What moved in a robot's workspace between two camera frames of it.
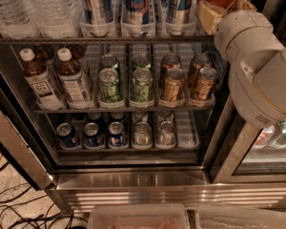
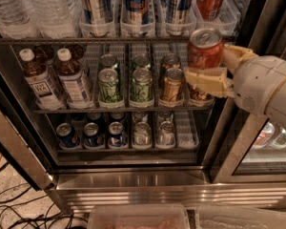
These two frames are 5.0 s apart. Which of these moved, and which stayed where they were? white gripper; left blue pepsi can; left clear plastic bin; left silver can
Moved: white gripper
Stayed: left silver can; left blue pepsi can; left clear plastic bin
